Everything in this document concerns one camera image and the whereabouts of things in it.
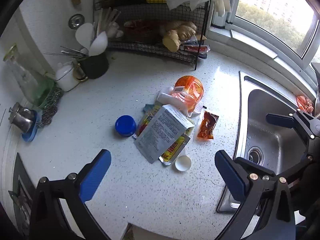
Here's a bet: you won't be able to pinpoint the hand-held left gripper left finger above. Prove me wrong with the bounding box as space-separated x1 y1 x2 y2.
29 149 112 240

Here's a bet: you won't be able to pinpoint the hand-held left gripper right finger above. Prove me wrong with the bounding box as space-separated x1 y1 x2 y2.
214 150 297 240

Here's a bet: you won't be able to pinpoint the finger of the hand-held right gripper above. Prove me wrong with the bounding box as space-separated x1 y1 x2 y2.
235 155 313 182
266 109 320 140

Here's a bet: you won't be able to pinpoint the grey paper carton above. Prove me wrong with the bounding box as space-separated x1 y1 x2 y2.
134 104 195 164

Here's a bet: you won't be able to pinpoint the stainless steel sink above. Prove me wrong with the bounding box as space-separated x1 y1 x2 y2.
216 70 320 214

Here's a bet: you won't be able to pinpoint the metal faucet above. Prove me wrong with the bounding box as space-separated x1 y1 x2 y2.
314 90 320 118

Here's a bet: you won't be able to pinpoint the red sauce packet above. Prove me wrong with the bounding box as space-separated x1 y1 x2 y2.
197 111 220 140

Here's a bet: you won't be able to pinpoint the blue bottle cap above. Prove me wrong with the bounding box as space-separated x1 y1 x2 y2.
115 115 137 137

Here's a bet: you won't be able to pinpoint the yellow foil sachet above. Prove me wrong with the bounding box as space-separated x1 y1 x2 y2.
159 132 192 167

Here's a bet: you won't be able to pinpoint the yellow red packet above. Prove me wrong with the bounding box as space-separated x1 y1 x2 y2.
136 110 160 138

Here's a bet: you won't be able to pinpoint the blue plastic dish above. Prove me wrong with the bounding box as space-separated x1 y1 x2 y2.
21 110 42 142

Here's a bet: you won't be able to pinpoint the black gas stove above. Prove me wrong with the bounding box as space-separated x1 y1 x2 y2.
11 152 38 233

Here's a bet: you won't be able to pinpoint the steel wool scrubber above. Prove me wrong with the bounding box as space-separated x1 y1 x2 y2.
37 87 63 128

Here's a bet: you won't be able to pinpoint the small steel teapot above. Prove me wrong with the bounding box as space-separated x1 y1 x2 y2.
9 102 35 133

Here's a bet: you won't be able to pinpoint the orange plastic bag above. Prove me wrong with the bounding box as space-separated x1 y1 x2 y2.
171 75 204 113

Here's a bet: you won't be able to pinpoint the white enamel jar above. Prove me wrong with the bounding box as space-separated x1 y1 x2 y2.
55 61 80 92

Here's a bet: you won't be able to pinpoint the red snack packet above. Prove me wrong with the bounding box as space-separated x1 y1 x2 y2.
180 44 210 54

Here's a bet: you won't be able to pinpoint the dark green mug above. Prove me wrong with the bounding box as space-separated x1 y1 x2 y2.
74 49 110 81

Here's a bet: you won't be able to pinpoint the glass carafe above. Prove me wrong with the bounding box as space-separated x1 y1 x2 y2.
3 44 55 107

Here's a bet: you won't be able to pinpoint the silver foil packet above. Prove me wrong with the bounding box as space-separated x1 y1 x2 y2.
180 35 200 45

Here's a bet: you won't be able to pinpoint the bundle of metal skewers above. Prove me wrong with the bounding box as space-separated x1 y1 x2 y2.
44 45 89 58

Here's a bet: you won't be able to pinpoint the knobby ginger root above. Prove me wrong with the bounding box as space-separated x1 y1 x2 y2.
160 20 198 39

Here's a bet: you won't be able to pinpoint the cut ginger root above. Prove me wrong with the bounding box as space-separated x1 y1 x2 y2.
162 30 180 53

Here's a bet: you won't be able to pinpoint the white rice paddle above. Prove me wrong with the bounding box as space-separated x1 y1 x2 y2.
89 31 108 57
75 22 95 49

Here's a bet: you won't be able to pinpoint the pair of hanging white gloves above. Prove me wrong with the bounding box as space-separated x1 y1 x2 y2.
212 0 232 18

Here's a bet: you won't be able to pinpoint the garlic bulbs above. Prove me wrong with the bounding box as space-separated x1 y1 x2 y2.
106 21 124 38

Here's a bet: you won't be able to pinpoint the bag of red chilies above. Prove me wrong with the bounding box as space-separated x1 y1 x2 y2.
124 19 165 43

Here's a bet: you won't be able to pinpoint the round metal sink strainer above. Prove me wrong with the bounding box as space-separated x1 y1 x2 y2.
69 14 84 28

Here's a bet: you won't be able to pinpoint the bundle of wooden chopsticks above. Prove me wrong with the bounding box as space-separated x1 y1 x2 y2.
96 6 122 30

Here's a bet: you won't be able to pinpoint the white window frame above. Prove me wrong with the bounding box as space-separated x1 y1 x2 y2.
207 0 320 98

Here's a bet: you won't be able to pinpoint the black wire rack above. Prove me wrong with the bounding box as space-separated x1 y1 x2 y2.
94 0 213 70

